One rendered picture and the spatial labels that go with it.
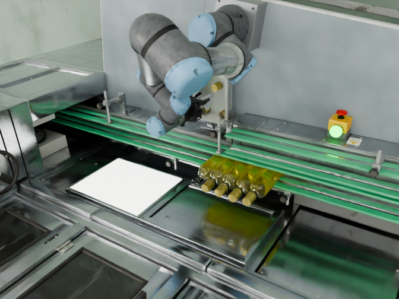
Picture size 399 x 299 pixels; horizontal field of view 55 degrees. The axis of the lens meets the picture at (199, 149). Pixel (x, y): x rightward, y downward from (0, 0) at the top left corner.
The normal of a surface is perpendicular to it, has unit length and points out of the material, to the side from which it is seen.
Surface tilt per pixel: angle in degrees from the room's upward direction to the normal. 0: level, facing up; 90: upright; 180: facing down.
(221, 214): 90
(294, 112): 0
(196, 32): 9
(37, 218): 90
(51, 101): 90
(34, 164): 90
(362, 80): 0
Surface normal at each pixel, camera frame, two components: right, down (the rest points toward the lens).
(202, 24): -0.62, 0.26
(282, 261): -0.03, -0.89
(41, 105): 0.84, 0.23
